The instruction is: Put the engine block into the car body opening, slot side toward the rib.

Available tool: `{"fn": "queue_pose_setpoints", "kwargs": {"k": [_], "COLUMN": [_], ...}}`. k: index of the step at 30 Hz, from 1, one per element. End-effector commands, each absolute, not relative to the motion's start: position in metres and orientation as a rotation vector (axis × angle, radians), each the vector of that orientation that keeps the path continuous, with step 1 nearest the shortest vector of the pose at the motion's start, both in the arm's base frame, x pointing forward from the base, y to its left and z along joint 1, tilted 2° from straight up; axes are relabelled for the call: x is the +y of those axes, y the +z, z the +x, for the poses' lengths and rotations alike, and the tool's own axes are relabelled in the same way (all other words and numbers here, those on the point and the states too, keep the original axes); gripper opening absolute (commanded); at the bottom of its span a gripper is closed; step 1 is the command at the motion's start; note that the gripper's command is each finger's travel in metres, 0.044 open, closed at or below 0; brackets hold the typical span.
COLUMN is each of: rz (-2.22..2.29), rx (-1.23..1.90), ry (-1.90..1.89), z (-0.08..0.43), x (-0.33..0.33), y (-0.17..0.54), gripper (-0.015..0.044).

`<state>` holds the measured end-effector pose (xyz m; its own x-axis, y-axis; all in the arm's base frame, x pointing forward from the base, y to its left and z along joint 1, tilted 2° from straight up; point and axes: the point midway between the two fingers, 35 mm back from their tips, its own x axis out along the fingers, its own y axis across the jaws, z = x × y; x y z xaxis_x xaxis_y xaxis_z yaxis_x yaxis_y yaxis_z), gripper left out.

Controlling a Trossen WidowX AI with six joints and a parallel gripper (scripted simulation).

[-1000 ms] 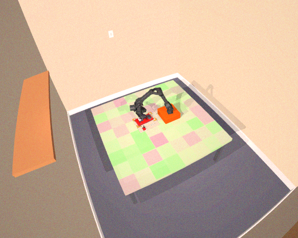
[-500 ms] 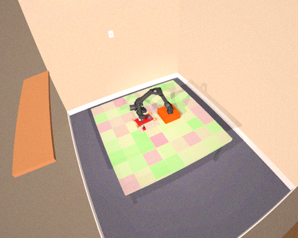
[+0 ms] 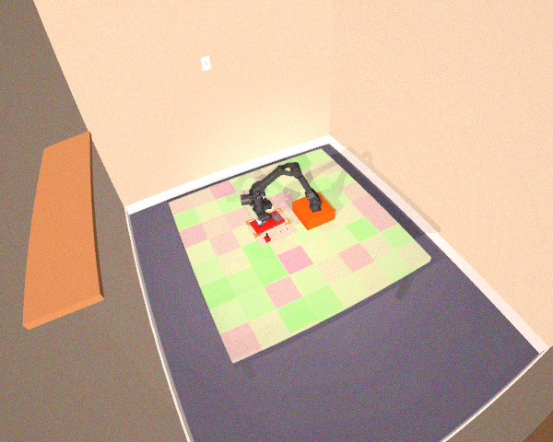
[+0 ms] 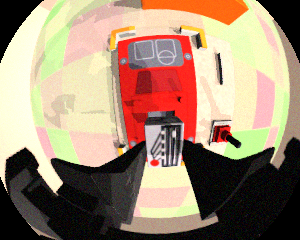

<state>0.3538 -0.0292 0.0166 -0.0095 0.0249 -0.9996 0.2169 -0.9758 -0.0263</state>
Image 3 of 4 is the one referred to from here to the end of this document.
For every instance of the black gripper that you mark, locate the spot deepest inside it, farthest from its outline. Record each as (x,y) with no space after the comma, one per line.
(259,210)

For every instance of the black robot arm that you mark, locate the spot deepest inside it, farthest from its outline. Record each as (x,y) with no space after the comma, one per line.
(257,191)

